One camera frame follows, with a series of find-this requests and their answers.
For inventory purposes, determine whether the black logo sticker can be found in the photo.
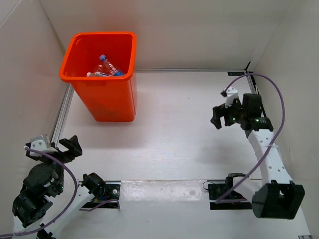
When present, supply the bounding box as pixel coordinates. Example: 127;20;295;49
227;72;245;77

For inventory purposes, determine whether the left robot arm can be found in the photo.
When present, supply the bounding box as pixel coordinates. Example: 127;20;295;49
1;135;105;239

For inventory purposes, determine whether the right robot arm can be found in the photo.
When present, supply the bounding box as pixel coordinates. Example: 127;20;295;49
211;90;305;220

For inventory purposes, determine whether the clear bottle white cap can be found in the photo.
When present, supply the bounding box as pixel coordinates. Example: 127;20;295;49
93;63;107;74

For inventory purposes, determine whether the purple cable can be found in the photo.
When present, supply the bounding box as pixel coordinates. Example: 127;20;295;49
203;73;286;205
0;146;121;237

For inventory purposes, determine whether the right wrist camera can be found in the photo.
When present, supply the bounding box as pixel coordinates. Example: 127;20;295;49
220;87;238;108

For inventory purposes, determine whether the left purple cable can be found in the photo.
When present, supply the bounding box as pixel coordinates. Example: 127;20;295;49
0;146;121;237

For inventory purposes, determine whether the clear bottle white label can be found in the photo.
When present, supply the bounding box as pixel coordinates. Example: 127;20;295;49
86;71;109;77

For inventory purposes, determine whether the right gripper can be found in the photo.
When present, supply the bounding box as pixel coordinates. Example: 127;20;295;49
210;97;247;130

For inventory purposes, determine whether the orange plastic bin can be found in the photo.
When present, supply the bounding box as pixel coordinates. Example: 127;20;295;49
59;31;138;122

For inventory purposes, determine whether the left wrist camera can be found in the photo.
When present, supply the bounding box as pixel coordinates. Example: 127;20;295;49
24;134;57;153

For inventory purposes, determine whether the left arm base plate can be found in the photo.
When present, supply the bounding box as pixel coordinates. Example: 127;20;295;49
80;181;121;211

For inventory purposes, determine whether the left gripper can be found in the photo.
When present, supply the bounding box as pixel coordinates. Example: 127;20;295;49
27;134;82;193

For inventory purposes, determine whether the blue label water bottle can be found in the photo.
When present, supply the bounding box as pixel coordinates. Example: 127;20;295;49
99;54;125;76

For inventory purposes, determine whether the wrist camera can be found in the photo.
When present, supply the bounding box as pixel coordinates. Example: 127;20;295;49
24;134;57;153
220;87;238;108

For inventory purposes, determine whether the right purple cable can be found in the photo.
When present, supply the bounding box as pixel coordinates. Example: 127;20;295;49
203;73;286;205

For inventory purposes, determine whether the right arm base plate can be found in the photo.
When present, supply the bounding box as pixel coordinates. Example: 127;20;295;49
203;181;252;211

